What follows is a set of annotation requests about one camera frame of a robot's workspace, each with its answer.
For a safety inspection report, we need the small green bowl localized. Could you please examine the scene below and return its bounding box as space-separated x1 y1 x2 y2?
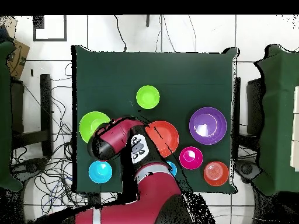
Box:
135 85 161 110

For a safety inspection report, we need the large green bowl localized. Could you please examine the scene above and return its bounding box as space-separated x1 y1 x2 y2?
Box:
79 111 112 144

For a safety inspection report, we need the wide orange bowl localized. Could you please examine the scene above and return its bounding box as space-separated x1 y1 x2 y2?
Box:
144 120 180 159

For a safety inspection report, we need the light blue cup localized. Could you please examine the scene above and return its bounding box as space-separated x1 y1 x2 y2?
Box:
166 160 178 177

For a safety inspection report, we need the magenta bowl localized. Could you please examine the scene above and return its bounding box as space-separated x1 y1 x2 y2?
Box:
179 146 204 170

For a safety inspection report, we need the dark green tablecloth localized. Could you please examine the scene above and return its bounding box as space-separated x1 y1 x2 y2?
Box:
71 44 239 194

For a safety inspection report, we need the purple bowl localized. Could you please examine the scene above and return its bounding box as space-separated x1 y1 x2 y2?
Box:
189 106 228 146

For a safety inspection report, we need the light blue bowl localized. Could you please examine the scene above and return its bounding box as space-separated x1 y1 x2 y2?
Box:
88 160 113 184

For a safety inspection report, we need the deep orange bowl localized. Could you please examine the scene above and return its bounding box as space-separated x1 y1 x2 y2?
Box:
203 161 230 187

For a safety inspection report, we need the black box on floor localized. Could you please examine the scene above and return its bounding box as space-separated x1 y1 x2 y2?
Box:
88 192 102 206

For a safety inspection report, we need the black metal stand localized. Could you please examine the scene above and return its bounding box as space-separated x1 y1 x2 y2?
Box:
232 76 266 152
10 73 53 156

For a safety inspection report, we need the grey machine base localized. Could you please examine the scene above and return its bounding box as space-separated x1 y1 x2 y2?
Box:
11 157 48 180
234 159 262 184

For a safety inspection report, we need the green cloth side table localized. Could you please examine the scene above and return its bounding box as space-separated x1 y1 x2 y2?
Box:
253 44 299 196
0 41 23 192

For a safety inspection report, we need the cardboard box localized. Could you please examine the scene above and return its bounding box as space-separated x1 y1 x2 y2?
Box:
6 39 30 80

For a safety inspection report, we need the black cable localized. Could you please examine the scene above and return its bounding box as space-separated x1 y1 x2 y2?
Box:
113 15 127 52

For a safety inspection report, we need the tangle of black cables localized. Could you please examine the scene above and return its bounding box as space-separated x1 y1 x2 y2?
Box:
10 62 117 222

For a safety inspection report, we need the black square frame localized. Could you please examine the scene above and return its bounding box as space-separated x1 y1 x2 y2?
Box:
33 15 68 42

